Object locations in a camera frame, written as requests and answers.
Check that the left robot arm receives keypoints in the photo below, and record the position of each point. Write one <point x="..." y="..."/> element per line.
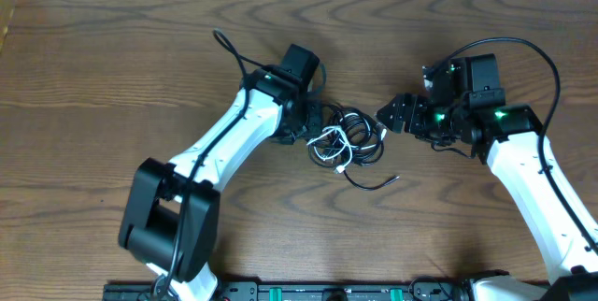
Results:
<point x="171" y="217"/>

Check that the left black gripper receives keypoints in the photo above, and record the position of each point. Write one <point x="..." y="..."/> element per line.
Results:
<point x="317" y="109"/>

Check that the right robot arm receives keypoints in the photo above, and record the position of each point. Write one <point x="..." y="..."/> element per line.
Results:
<point x="466" y="102"/>

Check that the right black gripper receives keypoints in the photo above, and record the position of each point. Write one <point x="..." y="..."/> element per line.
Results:
<point x="404" y="101"/>

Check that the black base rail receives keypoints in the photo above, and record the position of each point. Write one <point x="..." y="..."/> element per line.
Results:
<point x="336" y="291"/>

